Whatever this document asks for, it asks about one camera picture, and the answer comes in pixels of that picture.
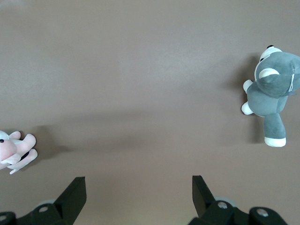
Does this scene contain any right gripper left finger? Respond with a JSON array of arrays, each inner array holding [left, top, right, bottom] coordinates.
[[0, 177, 87, 225]]

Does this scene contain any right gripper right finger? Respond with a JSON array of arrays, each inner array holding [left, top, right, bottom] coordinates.
[[188, 175, 289, 225]]

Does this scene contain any white pink dog plush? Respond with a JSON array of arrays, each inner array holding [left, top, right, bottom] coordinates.
[[0, 130, 38, 175]]

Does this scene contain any grey white husky plush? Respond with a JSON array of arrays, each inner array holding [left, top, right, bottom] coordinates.
[[241, 45, 300, 148]]

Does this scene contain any brown table mat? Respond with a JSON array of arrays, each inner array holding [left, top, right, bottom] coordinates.
[[0, 0, 300, 225]]

